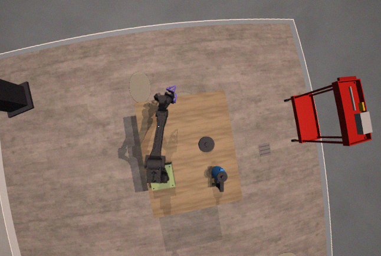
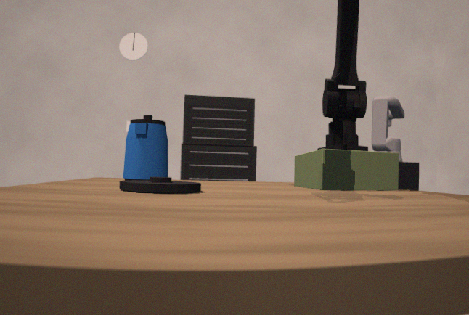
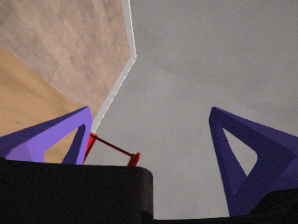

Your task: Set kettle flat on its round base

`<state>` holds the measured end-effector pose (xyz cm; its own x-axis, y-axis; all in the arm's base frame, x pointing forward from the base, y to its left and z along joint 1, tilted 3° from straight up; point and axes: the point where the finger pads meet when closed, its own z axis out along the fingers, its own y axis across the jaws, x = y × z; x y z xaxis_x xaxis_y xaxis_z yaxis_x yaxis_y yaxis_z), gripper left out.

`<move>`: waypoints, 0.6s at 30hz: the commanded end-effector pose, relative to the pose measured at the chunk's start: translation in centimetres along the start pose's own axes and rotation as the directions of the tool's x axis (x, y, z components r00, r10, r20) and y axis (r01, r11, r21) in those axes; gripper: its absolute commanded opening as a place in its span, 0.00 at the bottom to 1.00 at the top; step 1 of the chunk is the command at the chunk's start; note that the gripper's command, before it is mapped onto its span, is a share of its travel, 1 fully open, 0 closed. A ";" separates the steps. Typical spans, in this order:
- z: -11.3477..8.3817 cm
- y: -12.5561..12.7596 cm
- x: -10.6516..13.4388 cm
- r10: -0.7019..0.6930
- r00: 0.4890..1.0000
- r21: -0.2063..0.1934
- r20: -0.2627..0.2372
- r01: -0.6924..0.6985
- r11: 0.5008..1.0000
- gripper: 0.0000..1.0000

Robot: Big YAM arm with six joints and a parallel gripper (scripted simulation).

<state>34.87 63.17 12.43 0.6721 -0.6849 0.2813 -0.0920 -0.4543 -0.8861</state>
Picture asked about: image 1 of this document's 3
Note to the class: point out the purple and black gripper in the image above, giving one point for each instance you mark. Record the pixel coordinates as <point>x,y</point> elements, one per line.
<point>171,96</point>

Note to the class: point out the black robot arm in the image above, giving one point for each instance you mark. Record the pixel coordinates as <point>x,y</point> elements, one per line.
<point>155,162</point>

